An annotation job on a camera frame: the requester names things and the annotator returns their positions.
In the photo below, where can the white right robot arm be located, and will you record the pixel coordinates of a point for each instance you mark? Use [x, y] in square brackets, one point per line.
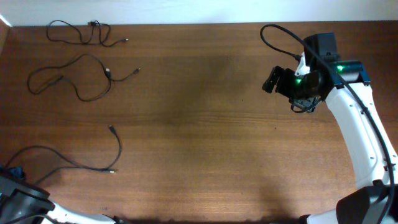
[345, 87]

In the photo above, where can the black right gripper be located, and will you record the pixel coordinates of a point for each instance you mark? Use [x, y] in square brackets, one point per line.
[284, 76]

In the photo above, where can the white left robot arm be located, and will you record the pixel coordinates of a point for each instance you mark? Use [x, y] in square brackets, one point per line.
[22, 202]

